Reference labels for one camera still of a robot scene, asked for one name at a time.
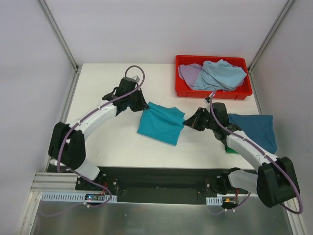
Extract teal t shirt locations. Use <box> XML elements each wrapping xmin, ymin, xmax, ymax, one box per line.
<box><xmin>137</xmin><ymin>102</ymin><xmax>185</xmax><ymax>146</ymax></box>

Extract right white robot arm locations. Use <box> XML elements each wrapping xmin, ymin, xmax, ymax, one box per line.
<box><xmin>183</xmin><ymin>103</ymin><xmax>301</xmax><ymax>208</ymax></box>

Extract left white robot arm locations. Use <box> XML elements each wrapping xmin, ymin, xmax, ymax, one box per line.
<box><xmin>48</xmin><ymin>76</ymin><xmax>149</xmax><ymax>190</ymax></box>

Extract red plastic bin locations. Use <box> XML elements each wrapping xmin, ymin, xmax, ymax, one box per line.
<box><xmin>175</xmin><ymin>55</ymin><xmax>252</xmax><ymax>100</ymax></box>

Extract folded green shirt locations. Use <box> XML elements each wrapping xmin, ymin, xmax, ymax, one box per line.
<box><xmin>225</xmin><ymin>146</ymin><xmax>237</xmax><ymax>154</ymax></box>

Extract light blue t shirt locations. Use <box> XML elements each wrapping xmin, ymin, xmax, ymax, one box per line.
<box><xmin>193</xmin><ymin>59</ymin><xmax>247</xmax><ymax>92</ymax></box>

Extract lavender t shirt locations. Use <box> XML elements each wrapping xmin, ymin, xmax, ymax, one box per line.
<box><xmin>178</xmin><ymin>63</ymin><xmax>202</xmax><ymax>89</ymax></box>

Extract folded dark blue shirt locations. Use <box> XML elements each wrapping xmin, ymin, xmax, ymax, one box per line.
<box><xmin>228</xmin><ymin>114</ymin><xmax>277</xmax><ymax>154</ymax></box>

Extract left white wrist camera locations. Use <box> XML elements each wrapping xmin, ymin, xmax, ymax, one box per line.
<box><xmin>132</xmin><ymin>75</ymin><xmax>140</xmax><ymax>83</ymax></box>

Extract left aluminium frame post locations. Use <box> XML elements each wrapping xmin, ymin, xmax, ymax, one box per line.
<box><xmin>37</xmin><ymin>0</ymin><xmax>79</xmax><ymax>71</ymax></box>

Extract aluminium frame post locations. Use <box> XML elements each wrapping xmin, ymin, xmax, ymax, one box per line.
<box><xmin>248</xmin><ymin>0</ymin><xmax>297</xmax><ymax>73</ymax></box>
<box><xmin>37</xmin><ymin>0</ymin><xmax>79</xmax><ymax>71</ymax></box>

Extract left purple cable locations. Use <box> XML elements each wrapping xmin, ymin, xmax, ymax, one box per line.
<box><xmin>40</xmin><ymin>65</ymin><xmax>145</xmax><ymax>216</ymax></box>

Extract right white cable duct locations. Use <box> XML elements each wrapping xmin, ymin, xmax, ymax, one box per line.
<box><xmin>205</xmin><ymin>196</ymin><xmax>223</xmax><ymax>206</ymax></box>

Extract white cable duct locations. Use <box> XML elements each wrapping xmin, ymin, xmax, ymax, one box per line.
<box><xmin>205</xmin><ymin>196</ymin><xmax>223</xmax><ymax>206</ymax></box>
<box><xmin>41</xmin><ymin>192</ymin><xmax>117</xmax><ymax>203</ymax></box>

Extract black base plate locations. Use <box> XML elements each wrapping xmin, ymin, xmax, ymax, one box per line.
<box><xmin>75</xmin><ymin>167</ymin><xmax>248</xmax><ymax>205</ymax></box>

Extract left white cable duct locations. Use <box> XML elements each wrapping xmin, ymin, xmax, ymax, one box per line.
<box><xmin>41</xmin><ymin>192</ymin><xmax>117</xmax><ymax>203</ymax></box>

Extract right aluminium frame post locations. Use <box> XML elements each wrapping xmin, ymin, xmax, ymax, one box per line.
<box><xmin>248</xmin><ymin>0</ymin><xmax>297</xmax><ymax>73</ymax></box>

